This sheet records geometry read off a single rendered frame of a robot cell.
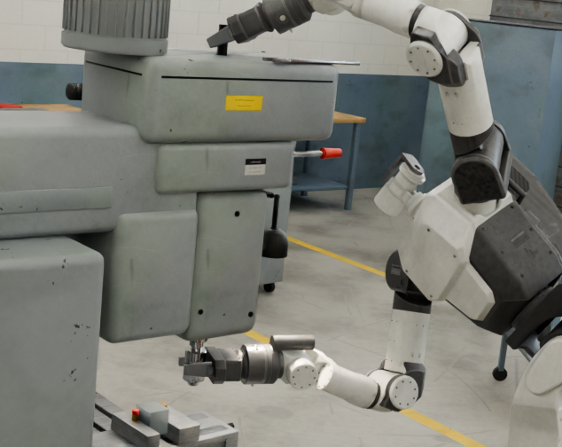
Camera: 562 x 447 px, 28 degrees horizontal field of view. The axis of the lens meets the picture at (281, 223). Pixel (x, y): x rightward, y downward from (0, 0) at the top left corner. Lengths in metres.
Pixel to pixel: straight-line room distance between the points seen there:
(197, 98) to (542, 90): 6.16
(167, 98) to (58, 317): 0.45
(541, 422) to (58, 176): 1.11
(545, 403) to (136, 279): 0.87
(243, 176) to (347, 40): 9.11
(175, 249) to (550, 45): 6.16
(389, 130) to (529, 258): 9.56
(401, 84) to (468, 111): 9.71
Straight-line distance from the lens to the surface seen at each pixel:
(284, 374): 2.46
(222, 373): 2.39
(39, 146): 1.98
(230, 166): 2.20
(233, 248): 2.27
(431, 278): 2.42
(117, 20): 2.05
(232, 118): 2.17
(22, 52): 9.33
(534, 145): 8.18
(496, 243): 2.33
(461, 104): 2.17
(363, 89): 11.52
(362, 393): 2.55
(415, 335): 2.60
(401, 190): 2.46
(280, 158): 2.27
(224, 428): 2.70
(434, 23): 2.12
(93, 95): 2.22
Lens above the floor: 2.05
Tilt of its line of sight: 12 degrees down
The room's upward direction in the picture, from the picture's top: 6 degrees clockwise
